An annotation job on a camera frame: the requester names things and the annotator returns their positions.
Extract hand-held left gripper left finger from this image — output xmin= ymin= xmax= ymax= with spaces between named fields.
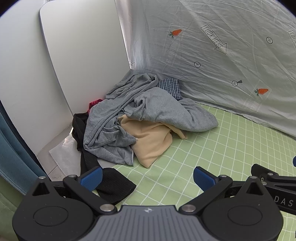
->
xmin=25 ymin=167 xmax=118 ymax=216

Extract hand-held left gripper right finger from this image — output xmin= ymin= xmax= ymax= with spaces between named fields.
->
xmin=180 ymin=166 xmax=275 ymax=215

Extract black garment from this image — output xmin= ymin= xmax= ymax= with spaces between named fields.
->
xmin=72 ymin=113 xmax=137 ymax=205

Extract white plastic sheet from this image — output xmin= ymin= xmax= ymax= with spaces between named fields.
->
xmin=48 ymin=134 xmax=81 ymax=176

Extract green checked bed sheet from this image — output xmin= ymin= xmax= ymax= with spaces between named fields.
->
xmin=0 ymin=102 xmax=296 ymax=241

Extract thin grey garment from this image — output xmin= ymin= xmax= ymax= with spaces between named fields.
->
xmin=83 ymin=70 xmax=160 ymax=166

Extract beige garment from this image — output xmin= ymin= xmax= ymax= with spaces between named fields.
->
xmin=117 ymin=114 xmax=188 ymax=168

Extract red garment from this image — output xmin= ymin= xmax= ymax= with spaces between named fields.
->
xmin=88 ymin=98 xmax=103 ymax=114

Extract teal curtain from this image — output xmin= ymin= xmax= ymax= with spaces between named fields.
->
xmin=0 ymin=100 xmax=48 ymax=197

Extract blue checked shirt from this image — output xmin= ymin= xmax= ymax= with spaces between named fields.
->
xmin=157 ymin=78 xmax=183 ymax=100

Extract carrot printed grey sheet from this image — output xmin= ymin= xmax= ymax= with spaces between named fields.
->
xmin=114 ymin=0 xmax=296 ymax=130

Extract white leaning board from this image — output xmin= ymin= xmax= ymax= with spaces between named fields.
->
xmin=39 ymin=0 xmax=131 ymax=130

